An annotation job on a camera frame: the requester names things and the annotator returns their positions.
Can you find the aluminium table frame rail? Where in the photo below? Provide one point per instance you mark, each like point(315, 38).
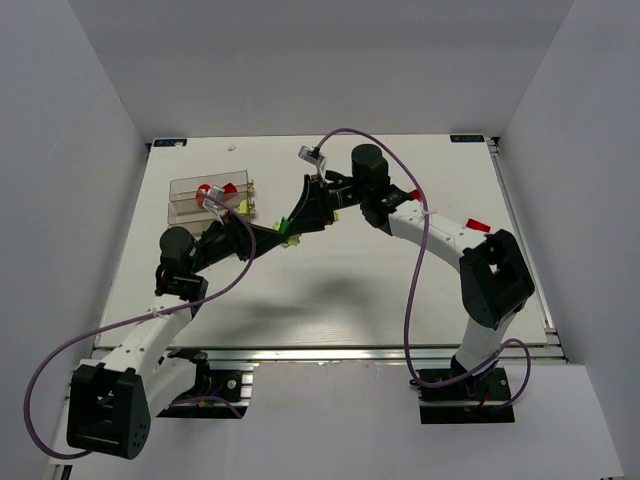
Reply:
point(538, 353)

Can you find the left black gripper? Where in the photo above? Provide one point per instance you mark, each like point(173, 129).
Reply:
point(240, 240)

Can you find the left blue corner label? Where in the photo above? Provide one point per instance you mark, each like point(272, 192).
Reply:
point(169, 142)

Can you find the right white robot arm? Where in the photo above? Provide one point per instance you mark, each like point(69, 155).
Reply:
point(495, 280)

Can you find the red rectangular lego brick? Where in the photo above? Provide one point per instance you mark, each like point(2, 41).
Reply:
point(477, 225)

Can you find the lime rounded lego brick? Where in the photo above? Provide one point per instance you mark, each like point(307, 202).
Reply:
point(243, 208)

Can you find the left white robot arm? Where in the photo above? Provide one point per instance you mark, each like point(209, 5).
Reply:
point(113, 402)

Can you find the red flower lego piece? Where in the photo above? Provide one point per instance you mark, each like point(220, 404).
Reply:
point(202, 197)

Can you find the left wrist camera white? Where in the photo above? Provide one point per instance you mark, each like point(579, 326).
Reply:
point(215, 196)

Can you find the blue corner label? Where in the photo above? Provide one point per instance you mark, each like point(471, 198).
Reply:
point(467, 138)
point(169, 142)

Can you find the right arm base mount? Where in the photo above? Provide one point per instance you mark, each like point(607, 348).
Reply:
point(468, 402)

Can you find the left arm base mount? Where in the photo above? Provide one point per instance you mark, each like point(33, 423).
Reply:
point(216, 392)

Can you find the small red square lego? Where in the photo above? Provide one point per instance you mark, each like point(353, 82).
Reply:
point(229, 189)

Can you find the red green yellow lego stack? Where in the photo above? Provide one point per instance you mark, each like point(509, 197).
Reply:
point(282, 226)

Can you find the right blue corner label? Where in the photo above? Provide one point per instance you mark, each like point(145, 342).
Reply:
point(467, 138)

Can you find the clear three-slot container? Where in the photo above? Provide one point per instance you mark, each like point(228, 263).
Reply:
point(194, 202)

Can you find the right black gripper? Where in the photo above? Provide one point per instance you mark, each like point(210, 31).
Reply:
point(317, 201)

